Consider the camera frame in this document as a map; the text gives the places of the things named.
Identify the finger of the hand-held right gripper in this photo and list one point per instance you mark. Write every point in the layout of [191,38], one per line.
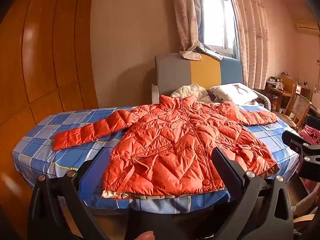
[314,123]
[295,141]

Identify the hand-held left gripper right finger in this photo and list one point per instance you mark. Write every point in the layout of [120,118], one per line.
[228,171]

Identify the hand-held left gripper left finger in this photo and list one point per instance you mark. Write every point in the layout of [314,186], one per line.
[93,173]

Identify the orange down jacket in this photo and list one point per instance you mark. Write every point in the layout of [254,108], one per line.
[162,142]

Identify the person's left hand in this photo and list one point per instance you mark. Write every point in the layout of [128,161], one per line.
[147,236]

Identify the wicker chair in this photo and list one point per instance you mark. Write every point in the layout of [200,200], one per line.
[298,105]

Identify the yellow wooden chair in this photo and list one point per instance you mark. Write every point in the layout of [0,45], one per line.
[290,83]

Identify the grey woven bed guard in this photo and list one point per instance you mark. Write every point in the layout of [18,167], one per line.
[263,102]

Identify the wooden desk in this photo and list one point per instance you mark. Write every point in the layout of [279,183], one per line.
[275,90]

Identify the blue plaid bed sheet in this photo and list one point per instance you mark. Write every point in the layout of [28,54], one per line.
[50,135]

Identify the white printed pillow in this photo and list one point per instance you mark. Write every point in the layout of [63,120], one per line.
[230,93]

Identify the beige down jacket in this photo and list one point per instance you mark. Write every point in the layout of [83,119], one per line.
[187,92]

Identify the grey yellow blue headboard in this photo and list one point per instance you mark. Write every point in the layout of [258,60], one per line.
[175,75]

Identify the long patterned curtain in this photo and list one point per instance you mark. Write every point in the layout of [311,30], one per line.
[252,30]

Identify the wooden wardrobe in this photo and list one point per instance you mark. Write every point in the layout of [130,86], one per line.
[45,55]

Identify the window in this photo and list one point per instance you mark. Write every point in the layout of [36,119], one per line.
[217,17]

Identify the short patterned curtain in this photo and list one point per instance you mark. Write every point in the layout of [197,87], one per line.
[186,17]

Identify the wall air conditioner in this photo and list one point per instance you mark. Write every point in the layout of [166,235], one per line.
[307,26]

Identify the beige bed side rail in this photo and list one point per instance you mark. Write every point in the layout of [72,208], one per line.
[155,92]

